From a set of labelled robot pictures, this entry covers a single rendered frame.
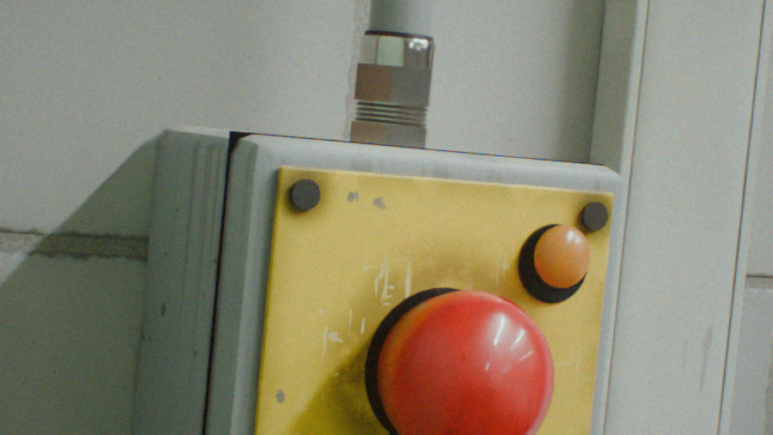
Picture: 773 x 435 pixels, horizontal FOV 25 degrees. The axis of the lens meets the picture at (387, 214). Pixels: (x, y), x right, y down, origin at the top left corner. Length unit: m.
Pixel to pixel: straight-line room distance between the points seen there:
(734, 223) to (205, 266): 0.18
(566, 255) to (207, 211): 0.08
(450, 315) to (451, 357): 0.01
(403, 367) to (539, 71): 0.14
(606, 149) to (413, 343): 0.14
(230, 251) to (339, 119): 0.09
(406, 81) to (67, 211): 0.09
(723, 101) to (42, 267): 0.20
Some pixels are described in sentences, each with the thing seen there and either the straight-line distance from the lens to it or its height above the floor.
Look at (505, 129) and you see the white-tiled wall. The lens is 0.49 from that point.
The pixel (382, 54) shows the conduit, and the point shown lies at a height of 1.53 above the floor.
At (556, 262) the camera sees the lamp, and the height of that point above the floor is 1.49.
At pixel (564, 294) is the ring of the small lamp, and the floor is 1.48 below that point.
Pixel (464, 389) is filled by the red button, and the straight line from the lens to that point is 0.38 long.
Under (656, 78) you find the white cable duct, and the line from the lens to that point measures 0.50.
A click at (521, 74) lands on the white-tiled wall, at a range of 0.49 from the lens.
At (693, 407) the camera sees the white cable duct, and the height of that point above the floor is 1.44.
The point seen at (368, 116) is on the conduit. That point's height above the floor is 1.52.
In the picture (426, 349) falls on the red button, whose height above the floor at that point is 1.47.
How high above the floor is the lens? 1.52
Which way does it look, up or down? 3 degrees down
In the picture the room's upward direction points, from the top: 6 degrees clockwise
